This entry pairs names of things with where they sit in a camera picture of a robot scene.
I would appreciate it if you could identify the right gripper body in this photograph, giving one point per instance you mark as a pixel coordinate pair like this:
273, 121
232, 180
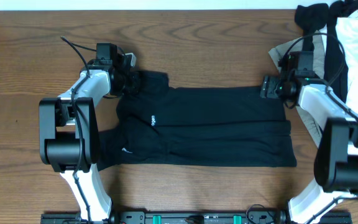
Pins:
274, 88

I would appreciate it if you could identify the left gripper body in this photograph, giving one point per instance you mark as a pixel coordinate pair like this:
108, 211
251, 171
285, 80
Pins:
135, 82

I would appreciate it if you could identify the black polo shirt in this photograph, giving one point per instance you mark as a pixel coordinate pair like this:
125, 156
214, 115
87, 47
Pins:
223, 127

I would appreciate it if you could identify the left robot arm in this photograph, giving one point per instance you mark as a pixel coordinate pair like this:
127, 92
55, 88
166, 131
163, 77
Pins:
69, 136

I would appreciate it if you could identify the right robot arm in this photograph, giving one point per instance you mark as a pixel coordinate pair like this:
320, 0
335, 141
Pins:
336, 163

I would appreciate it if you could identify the black garment in pile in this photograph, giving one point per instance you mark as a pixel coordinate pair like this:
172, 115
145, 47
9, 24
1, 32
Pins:
317, 16

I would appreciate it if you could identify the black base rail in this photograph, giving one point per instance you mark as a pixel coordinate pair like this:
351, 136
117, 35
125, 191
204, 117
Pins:
194, 217

